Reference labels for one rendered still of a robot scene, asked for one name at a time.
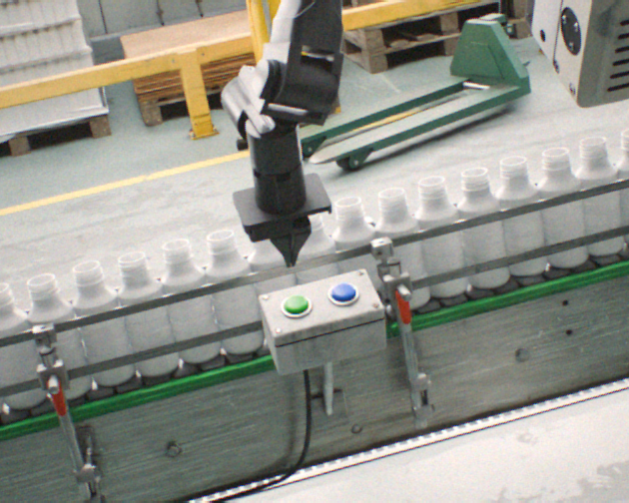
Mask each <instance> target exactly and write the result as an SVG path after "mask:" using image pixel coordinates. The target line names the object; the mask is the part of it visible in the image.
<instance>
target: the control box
mask: <svg viewBox="0 0 629 503"><path fill-rule="evenodd" d="M342 282H347V283H350V284H352V285H353V286H354V288H355V291H356V296H355V298H353V299H352V300H350V301H345V302H340V301H336V300H334V299H333V298H332V297H331V291H332V289H333V287H334V286H335V285H337V284H338V283H342ZM295 294H299V295H303V296H304V297H306V298H307V300H308V301H309V306H310V307H309V308H308V310H306V311H305V312H303V313H300V314H290V313H288V312H286V311H285V301H286V299H287V298H288V297H290V296H292V295H295ZM259 302H260V307H261V315H262V321H263V327H264V334H265V337H266V340H267V343H268V346H269V348H270V351H271V354H272V356H273V359H274V362H275V365H276V367H277V370H278V373H279V375H286V374H290V373H293V372H297V371H301V370H302V371H303V372H304V379H305V388H306V401H307V429H306V440H305V445H304V449H303V452H302V455H301V457H300V459H299V461H298V463H297V464H296V466H295V467H294V468H293V469H292V470H291V471H290V472H289V473H287V474H286V475H284V476H283V477H281V478H279V479H276V480H274V481H271V482H268V483H265V484H262V485H259V486H256V487H253V488H250V489H246V490H243V491H240V492H237V493H234V494H230V495H227V496H224V497H220V498H217V499H214V500H210V501H207V502H203V503H221V502H224V501H228V500H231V499H234V498H238V497H241V496H244V495H247V494H250V493H254V492H257V491H260V490H263V489H266V488H269V487H272V486H274V485H277V484H280V483H282V482H284V481H286V480H287V479H289V478H290V477H292V476H293V475H294V474H295V473H296V472H297V471H298V470H299V469H300V467H301V466H302V465H303V463H304V461H305V459H306V457H307V454H308V451H309V447H310V441H311V430H312V423H313V427H314V433H317V432H321V431H324V430H328V429H331V428H335V427H339V426H342V425H346V424H349V420H348V415H347V409H346V404H345V399H344V394H343V391H340V392H336V393H333V366H332V363H333V362H335V361H338V360H342V359H346V358H349V357H353V356H357V355H361V354H364V353H368V352H372V351H376V350H379V349H383V348H386V331H385V319H384V307H383V305H382V303H381V301H380V299H379V297H378V295H377V293H376V291H375V289H374V287H373V285H372V283H371V281H370V278H369V276H368V274H367V272H366V270H365V269H361V270H357V271H353V272H349V273H345V274H341V275H337V276H334V277H330V278H326V279H322V280H318V281H314V282H310V283H306V284H302V285H298V286H295V287H291V288H287V289H283V290H279V291H275V292H271V293H267V294H263V295H260V297H259ZM320 365H322V386H323V396H322V397H318V398H314V399H312V396H311V384H310V376H309V368H312V367H316V366H320Z"/></svg>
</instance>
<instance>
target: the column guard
mask: <svg viewBox="0 0 629 503"><path fill-rule="evenodd" d="M246 2H247V7H248V13H249V24H250V30H251V36H252V41H253V46H254V52H255V57H256V62H257V65H258V63H259V62H260V61H261V60H262V58H263V51H264V44H265V43H270V39H269V34H268V29H267V24H266V19H265V14H264V9H263V4H262V0H246ZM281 2H282V0H268V4H269V9H270V14H271V19H272V24H273V23H274V19H275V18H276V16H277V14H278V11H279V8H280V5H281ZM337 113H341V108H340V102H339V96H338V94H337V97H336V99H335V102H334V104H333V105H332V107H331V110H330V112H329V114H328V115H333V114H337Z"/></svg>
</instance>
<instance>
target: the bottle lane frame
mask: <svg viewBox="0 0 629 503"><path fill-rule="evenodd" d="M619 258H620V259H621V261H620V262H617V263H614V264H610V265H606V266H599V265H597V264H595V269H591V270H587V271H583V272H581V273H574V272H572V271H569V272H570V275H569V276H566V277H562V278H558V279H554V280H549V279H548V278H546V277H543V278H544V280H545V282H543V283H539V284H535V285H531V286H528V287H524V286H522V285H521V284H518V286H519V289H516V290H513V291H509V292H505V293H497V292H495V291H494V290H493V291H492V292H493V296H490V297H486V298H482V299H479V300H471V299H470V298H467V303H463V304H460V305H456V306H452V307H445V306H444V305H441V306H440V307H441V310H437V311H433V312H429V313H426V314H419V313H418V312H416V311H415V312H414V317H412V318H411V320H410V326H411V332H412V338H413V339H418V343H419V350H420V356H421V359H419V360H418V363H417V366H418V368H421V367H422V368H423V372H424V373H425V375H429V377H430V383H428V393H429V399H430V404H433V405H434V407H435V411H434V412H433V417H432V418H429V419H426V423H427V426H426V427H425V428H422V429H417V428H416V427H415V424H414V418H413V415H412V411H411V400H410V394H409V388H408V386H407V382H406V370H405V364H404V358H403V352H402V346H401V340H400V334H399V329H398V323H397V321H393V320H391V319H390V318H389V319H388V324H386V325H385V331H386V348H383V349H379V350H376V351H372V352H368V353H364V354H361V355H357V356H353V357H349V358H346V359H342V360H338V361H335V362H333V363H332V366H333V393H336V392H340V391H343V394H344V399H345V404H346V409H347V415H348V420H349V424H346V425H342V426H339V427H335V428H331V429H328V430H324V431H321V432H317V433H315V432H314V427H313V423H312V430H311V441H310V447H309V451H308V454H307V457H306V459H305V461H304V463H303V465H302V466H301V467H300V469H299V470H298V471H300V470H304V469H307V468H311V467H314V466H318V465H322V464H325V463H329V462H332V461H336V460H339V459H343V458H346V457H349V456H353V455H356V454H360V453H363V452H367V451H371V450H374V449H378V448H381V447H385V446H388V445H392V444H396V443H399V442H403V441H406V440H410V439H413V438H417V437H421V436H424V435H428V434H431V433H435V432H438V431H442V430H446V429H449V428H453V427H456V426H460V425H463V424H467V423H471V422H474V421H478V420H481V419H485V418H488V417H492V416H496V415H499V414H503V413H506V412H510V411H513V410H517V409H521V408H524V407H528V406H531V405H535V404H538V403H542V402H546V401H549V400H553V399H556V398H560V397H563V396H567V395H571V394H574V393H578V392H581V391H585V390H588V389H592V388H596V387H599V386H603V385H606V384H610V383H613V382H617V381H621V380H624V379H628V378H629V260H626V259H623V258H621V257H619ZM69 409H70V413H71V416H72V420H73V424H74V427H75V431H76V434H77V438H78V441H79V445H80V448H81V452H82V455H83V459H84V462H85V463H86V462H87V461H86V452H87V449H85V450H84V449H83V446H82V442H81V439H80V435H79V432H78V429H81V428H85V427H88V426H92V429H93V433H94V436H95V440H96V443H97V446H96V447H93V451H92V457H93V456H97V455H100V458H101V462H102V465H103V469H104V472H105V475H103V476H101V479H100V490H101V494H102V495H105V496H106V500H107V503H186V502H190V501H193V500H197V499H200V498H204V497H207V496H211V495H215V494H218V493H222V492H225V491H229V490H232V489H236V488H240V487H243V486H247V485H250V484H254V483H257V482H261V481H265V480H268V479H272V478H275V477H279V476H282V475H286V474H287V473H289V472H290V471H291V470H292V469H293V468H294V467H295V466H296V464H297V463H298V461H299V459H300V457H301V455H302V452H303V449H304V445H305V440H306V429H307V401H306V388H305V379H304V372H303V371H302V370H301V371H297V372H293V373H290V374H286V375H279V373H278V370H277V367H276V365H275V362H274V359H273V356H272V355H267V356H263V357H258V356H257V355H256V354H255V355H254V356H253V359H252V360H248V361H244V362H240V363H237V364H230V363H229V362H227V363H226V366H225V367H222V368H218V369H214V370H210V371H206V372H203V371H202V370H201V369H200V370H198V373H197V374H195V375H191V376H188V377H184V378H180V379H175V378H174V376H172V377H170V381H168V382H165V383H161V384H157V385H154V386H150V387H148V386H147V385H146V384H145V383H144V384H143V385H142V388H141V389H138V390H135V391H131V392H127V393H123V394H119V393H118V392H117V390H116V392H114V393H113V396H112V397H108V398H104V399H101V400H97V401H93V402H90V400H89V398H88V399H87V400H85V403H84V404H82V405H78V406H74V407H70V408H69ZM0 503H83V502H82V499H81V495H80V492H79V488H78V485H77V481H76V478H75V474H74V471H73V467H72V464H71V460H70V457H69V453H68V450H67V446H66V443H65V439H64V436H63V432H62V429H61V425H60V422H59V418H58V415H57V412H56V411H55V412H51V413H48V414H44V415H40V416H36V417H32V415H31V414H30V415H27V418H26V419H25V420H21V421H17V422H14V423H10V424H6V425H3V423H2V422H0Z"/></svg>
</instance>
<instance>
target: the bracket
mask: <svg viewBox="0 0 629 503"><path fill-rule="evenodd" d="M369 243H370V248H371V255H372V256H373V257H374V259H375V260H379V259H381V262H382V263H379V264H378V265H377V266H376V267H377V273H378V277H379V278H380V279H381V281H382V282H383V286H380V287H378V288H377V290H378V294H379V299H380V301H381V303H382V305H383V306H389V305H393V304H394V305H395V311H396V317H397V323H398V329H399V334H400V340H401V346H402V352H403V358H404V364H405V370H406V382H407V386H408V388H409V394H410V400H411V411H412V415H413V418H414V424H415V427H416V428H417V429H422V428H425V427H426V426H427V423H426V419H429V418H432V417H433V412H434V411H435V407H434V405H433V404H430V399H429V393H428V383H430V377H429V375H425V373H424V372H423V368H422V367H421V368H418V366H417V363H418V360H419V359H421V356H420V350H419V343H418V339H413V338H412V332H411V326H410V320H411V316H410V307H409V302H410V301H411V299H412V294H413V291H412V284H411V278H410V274H409V273H408V272H407V271H406V270H403V271H401V265H400V259H398V258H393V259H390V260H389V261H386V258H387V257H391V256H394V251H393V245H392V241H391V240H390V239H389V238H388V237H386V238H382V239H378V240H374V241H370V242H369ZM33 335H34V338H35V342H36V345H37V347H39V346H43V345H45V346H46V348H43V349H41V350H40V351H39V354H40V356H41V359H42V363H43V364H40V365H38V366H37V374H38V378H39V381H40V384H41V388H42V390H44V391H46V390H49V392H50V394H51V396H52V399H53V402H54V405H55V408H56V412H57V415H58V418H59V422H60V425H61V429H62V432H63V436H64V439H65V443H66V446H67V450H68V453H69V457H70V460H71V464H72V467H73V471H74V474H75V478H76V481H77V485H78V488H79V492H80V495H81V499H82V502H83V503H107V500H106V496H105V495H102V494H101V490H100V479H101V476H103V475H105V472H104V469H103V465H102V462H101V458H100V455H97V456H93V457H92V451H93V447H96V446H97V443H96V440H95V436H94V433H93V429H92V426H88V427H85V428H81V429H78V432H79V435H80V439H81V442H82V446H83V449H84V450H85V449H87V452H86V461H87V462H86V463H85V462H84V459H83V455H82V452H81V448H80V445H79V441H78V438H77V434H76V431H75V427H74V424H73V420H72V416H71V413H70V409H69V406H68V402H67V399H66V395H65V392H64V391H65V390H69V389H71V388H70V380H69V378H68V374H67V370H66V367H65V363H64V361H63V360H62V359H60V355H59V351H58V348H57V347H51V343H55V342H57V334H56V331H55V328H54V324H53V321H51V322H47V323H43V324H39V325H35V326H33ZM422 390H423V391H424V397H425V398H424V397H423V395H422ZM91 481H93V482H94V489H95V492H93V491H92V487H91V484H90V482H91Z"/></svg>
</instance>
